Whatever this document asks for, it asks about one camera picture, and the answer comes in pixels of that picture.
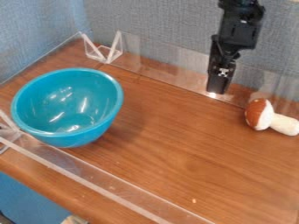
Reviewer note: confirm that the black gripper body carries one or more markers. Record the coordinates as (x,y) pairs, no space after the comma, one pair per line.
(240,25)

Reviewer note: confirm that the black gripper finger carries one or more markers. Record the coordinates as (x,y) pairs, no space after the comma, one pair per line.
(219,76)

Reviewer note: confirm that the brown white plush mushroom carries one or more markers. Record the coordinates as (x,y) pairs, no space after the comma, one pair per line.
(261,117)

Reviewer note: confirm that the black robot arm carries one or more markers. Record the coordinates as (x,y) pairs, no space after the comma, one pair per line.
(239,3)

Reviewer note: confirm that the blue plastic bowl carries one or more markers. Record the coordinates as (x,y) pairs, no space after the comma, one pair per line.
(67,106)

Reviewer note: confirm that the clear acrylic back barrier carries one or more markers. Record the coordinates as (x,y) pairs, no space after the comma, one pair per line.
(181,67)

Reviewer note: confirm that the clear acrylic barrier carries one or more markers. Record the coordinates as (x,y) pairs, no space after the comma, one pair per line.
(16,59)
(181,67)
(128,195)

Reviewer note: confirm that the clear acrylic left barrier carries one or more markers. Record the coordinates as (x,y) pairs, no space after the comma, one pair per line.
(16,59)

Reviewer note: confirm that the clear acrylic front barrier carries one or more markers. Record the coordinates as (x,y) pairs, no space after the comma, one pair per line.
(128,195)

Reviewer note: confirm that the clear acrylic corner bracket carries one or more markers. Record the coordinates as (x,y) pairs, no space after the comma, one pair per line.
(104,54)

